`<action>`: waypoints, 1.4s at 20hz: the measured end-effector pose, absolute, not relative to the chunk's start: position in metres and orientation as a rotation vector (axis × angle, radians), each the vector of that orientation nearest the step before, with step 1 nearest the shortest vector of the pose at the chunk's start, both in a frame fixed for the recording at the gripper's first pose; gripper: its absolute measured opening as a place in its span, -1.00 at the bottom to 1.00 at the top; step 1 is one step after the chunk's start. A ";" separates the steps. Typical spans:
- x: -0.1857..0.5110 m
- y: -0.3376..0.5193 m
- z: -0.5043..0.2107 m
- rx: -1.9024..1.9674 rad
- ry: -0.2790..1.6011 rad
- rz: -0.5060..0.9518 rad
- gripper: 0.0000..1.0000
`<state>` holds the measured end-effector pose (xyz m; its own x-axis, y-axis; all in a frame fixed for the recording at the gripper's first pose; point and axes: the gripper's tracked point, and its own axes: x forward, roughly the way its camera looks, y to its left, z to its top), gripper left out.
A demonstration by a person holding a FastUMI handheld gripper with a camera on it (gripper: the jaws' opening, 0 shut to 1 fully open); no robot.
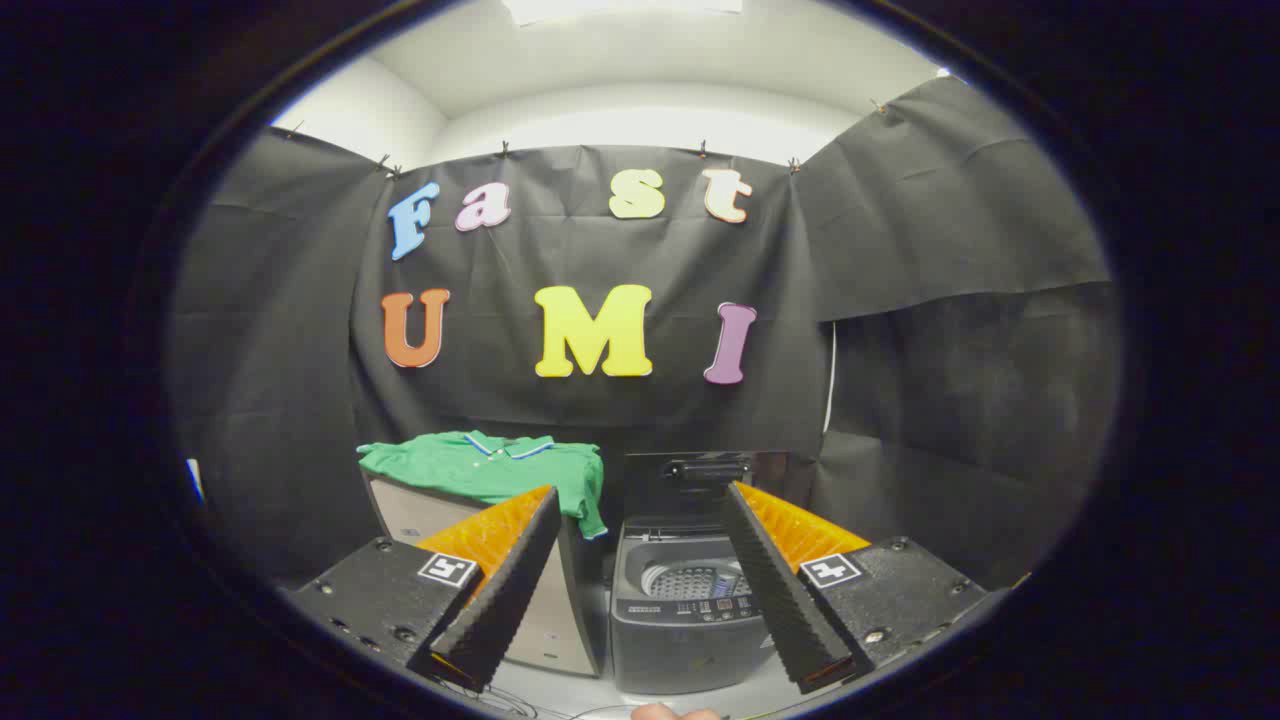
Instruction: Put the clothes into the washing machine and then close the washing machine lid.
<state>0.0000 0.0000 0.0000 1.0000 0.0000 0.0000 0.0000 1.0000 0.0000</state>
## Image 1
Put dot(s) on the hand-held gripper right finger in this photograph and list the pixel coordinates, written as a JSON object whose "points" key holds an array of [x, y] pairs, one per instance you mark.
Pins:
{"points": [[780, 600]]}

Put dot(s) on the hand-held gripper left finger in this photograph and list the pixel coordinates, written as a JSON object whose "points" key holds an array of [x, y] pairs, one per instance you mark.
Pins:
{"points": [[515, 600]]}

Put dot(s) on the grey washing machine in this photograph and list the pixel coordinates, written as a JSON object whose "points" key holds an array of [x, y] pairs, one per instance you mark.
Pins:
{"points": [[680, 650]]}

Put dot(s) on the green polo shirt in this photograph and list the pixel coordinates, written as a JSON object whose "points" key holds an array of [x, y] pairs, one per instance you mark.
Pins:
{"points": [[470, 470]]}

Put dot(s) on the dark washing machine lid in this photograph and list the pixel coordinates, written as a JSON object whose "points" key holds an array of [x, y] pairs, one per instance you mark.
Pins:
{"points": [[690, 490]]}

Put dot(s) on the white board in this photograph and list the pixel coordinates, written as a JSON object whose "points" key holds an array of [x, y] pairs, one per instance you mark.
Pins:
{"points": [[196, 480]]}

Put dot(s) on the black backdrop cloth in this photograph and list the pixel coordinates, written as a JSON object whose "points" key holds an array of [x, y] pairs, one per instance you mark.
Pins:
{"points": [[600, 250]]}

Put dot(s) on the ceiling light panel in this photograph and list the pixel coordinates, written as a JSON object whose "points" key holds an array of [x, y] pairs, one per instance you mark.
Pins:
{"points": [[620, 8]]}

